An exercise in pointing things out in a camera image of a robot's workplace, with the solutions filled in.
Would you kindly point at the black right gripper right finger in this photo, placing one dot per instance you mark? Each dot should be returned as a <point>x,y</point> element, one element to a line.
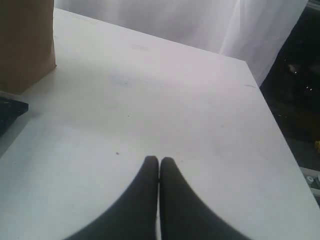
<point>183,215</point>

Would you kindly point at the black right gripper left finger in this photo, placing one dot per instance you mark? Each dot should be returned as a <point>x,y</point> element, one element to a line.
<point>133,215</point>

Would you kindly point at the brown paper shopping bag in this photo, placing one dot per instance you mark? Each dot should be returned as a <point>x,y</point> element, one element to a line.
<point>27,52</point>

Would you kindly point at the spaghetti packet dark blue top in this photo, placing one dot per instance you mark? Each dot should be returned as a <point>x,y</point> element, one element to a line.
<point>10,110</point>

